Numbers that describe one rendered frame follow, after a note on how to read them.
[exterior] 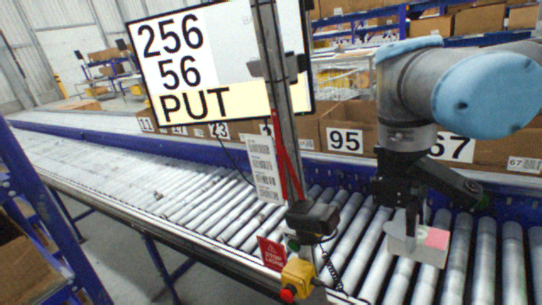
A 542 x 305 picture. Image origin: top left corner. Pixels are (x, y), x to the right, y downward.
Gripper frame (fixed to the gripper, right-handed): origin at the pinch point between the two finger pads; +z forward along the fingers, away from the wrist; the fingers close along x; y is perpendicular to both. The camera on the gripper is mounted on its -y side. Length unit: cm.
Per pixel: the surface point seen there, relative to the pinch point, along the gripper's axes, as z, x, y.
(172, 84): -33, 1, 63
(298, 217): -2.9, 6.6, 22.8
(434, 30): 13, -486, 79
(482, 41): 35, -482, 16
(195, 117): -23, 0, 58
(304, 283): 18.9, 6.5, 24.8
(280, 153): -15.3, 1.0, 28.9
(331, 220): -2.9, 4.8, 15.6
